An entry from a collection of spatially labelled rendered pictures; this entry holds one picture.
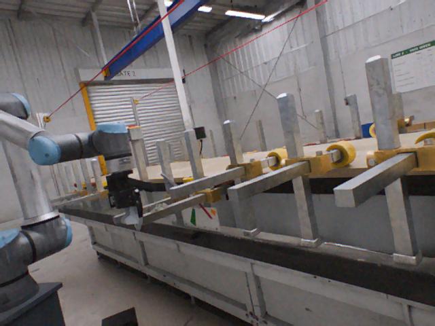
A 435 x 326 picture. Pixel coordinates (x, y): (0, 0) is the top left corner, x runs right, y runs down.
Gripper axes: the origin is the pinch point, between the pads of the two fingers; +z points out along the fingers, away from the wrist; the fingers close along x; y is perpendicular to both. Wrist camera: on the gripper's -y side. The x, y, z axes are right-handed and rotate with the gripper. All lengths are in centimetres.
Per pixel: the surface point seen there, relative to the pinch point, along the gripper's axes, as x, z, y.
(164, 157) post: -27.5, -20.9, -30.7
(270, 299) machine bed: 0, 56, -57
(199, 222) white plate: -7.5, 9.2, -29.8
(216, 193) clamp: 4.8, -3.0, -32.4
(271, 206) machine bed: 15, 8, -52
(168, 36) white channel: -135, -128, -125
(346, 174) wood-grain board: 53, -6, -46
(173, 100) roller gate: -764, -189, -539
